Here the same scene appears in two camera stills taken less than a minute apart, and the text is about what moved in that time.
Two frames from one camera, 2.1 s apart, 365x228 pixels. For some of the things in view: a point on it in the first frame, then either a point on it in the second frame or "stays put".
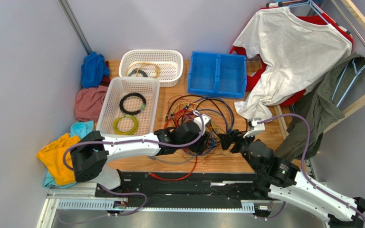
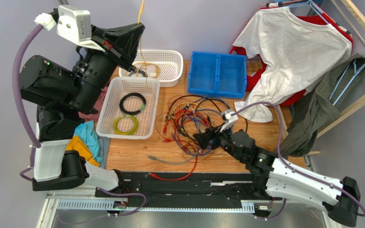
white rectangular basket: x=110 y=109 stays put
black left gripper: x=202 y=145 -> x=120 y=45
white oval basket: x=166 y=65 stays put
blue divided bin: x=220 y=74 stays put
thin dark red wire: x=171 y=119 -> x=168 y=107
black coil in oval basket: x=140 y=71 stays put
